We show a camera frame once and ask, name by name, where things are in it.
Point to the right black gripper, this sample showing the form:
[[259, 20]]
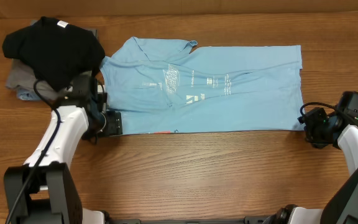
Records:
[[313, 125]]

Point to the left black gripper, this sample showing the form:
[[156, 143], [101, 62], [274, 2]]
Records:
[[114, 126]]

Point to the light blue printed t-shirt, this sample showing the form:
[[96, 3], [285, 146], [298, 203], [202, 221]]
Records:
[[175, 86]]

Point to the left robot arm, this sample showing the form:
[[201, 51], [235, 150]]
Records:
[[42, 190]]

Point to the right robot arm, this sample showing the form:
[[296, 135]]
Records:
[[339, 129]]

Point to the black folded t-shirt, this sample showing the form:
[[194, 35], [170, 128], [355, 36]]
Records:
[[56, 50]]

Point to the grey folded t-shirt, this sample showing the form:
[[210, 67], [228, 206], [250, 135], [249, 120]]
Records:
[[21, 78]]

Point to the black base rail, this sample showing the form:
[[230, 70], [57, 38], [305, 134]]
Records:
[[245, 220]]

